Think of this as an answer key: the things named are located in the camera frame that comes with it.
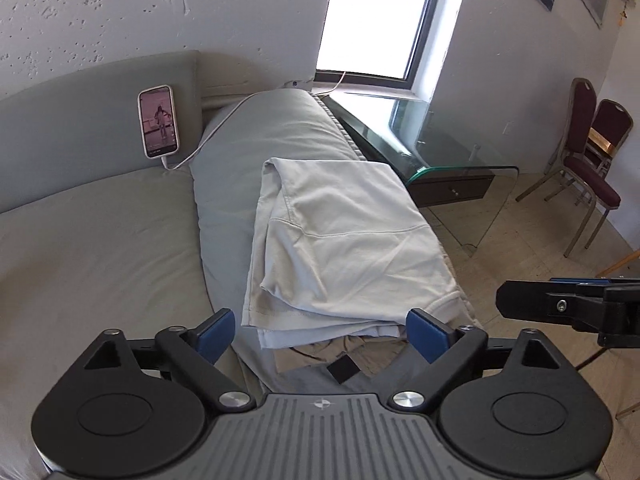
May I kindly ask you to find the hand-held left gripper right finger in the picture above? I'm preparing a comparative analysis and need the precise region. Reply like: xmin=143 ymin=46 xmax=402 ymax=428
xmin=390 ymin=308 xmax=558 ymax=413

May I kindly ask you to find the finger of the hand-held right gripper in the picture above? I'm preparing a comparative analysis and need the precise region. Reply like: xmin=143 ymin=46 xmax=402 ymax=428
xmin=496 ymin=276 xmax=640 ymax=348

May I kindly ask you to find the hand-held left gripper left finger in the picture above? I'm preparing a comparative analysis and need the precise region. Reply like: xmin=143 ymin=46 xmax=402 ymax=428
xmin=82 ymin=308 xmax=253 ymax=413

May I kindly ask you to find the white sweatshirt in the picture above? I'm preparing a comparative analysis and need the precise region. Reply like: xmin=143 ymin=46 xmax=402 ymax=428
xmin=241 ymin=157 xmax=461 ymax=350

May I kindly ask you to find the khaki garment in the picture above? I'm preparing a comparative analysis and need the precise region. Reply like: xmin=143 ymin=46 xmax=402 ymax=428
xmin=272 ymin=330 xmax=408 ymax=386

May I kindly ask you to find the maroon banquet chair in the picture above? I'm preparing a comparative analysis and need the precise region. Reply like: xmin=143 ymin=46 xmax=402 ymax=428
xmin=545 ymin=77 xmax=599 ymax=173
xmin=515 ymin=100 xmax=635 ymax=259

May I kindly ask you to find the dark drawer unit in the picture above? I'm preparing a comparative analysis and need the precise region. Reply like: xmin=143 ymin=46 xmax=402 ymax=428
xmin=407 ymin=170 xmax=496 ymax=208

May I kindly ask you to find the glass side table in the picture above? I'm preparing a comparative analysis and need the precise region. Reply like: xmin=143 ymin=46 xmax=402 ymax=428
xmin=324 ymin=91 xmax=521 ymax=259

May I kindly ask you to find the white-cased smartphone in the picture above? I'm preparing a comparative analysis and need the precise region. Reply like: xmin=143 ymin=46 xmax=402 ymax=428
xmin=137 ymin=85 xmax=180 ymax=159

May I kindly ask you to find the window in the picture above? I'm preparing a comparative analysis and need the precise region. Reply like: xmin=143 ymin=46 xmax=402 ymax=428
xmin=315 ymin=0 xmax=447 ymax=84

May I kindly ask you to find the wooden frame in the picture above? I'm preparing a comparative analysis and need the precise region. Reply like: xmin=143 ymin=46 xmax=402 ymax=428
xmin=595 ymin=249 xmax=640 ymax=278

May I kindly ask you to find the white charging cable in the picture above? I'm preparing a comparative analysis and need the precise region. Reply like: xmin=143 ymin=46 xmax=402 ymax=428
xmin=162 ymin=71 xmax=347 ymax=171

